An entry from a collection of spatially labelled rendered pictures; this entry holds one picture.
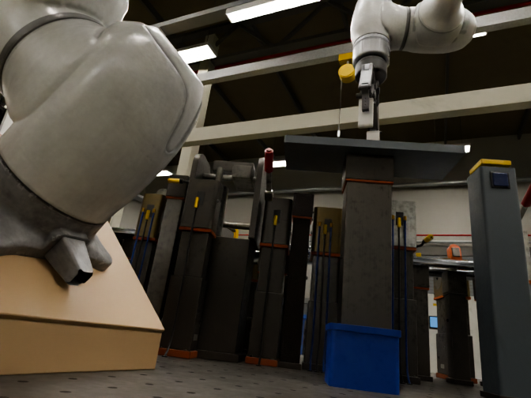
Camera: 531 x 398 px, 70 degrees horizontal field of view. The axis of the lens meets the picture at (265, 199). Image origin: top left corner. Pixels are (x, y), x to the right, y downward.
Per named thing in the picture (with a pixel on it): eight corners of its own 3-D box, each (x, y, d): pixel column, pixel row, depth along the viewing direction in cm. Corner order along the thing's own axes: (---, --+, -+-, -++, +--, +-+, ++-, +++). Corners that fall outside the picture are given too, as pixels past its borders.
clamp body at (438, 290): (459, 381, 121) (453, 268, 133) (479, 385, 108) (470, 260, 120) (431, 377, 122) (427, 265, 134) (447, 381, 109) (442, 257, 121)
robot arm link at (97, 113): (47, 223, 38) (205, 69, 37) (-46, 102, 41) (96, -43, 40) (131, 228, 54) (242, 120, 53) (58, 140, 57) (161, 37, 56)
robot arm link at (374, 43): (392, 56, 96) (392, 75, 94) (355, 61, 100) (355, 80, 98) (389, 29, 88) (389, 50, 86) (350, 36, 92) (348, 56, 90)
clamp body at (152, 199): (144, 349, 92) (175, 204, 105) (126, 350, 82) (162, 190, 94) (119, 346, 93) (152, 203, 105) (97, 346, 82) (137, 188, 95)
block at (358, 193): (385, 383, 72) (386, 170, 88) (394, 388, 65) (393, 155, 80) (332, 376, 74) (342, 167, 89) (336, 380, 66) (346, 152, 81)
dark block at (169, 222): (163, 351, 89) (195, 185, 103) (153, 351, 82) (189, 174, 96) (143, 347, 89) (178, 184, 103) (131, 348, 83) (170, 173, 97)
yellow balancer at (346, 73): (355, 137, 322) (358, 57, 351) (352, 132, 313) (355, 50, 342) (336, 140, 328) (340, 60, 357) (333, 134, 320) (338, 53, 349)
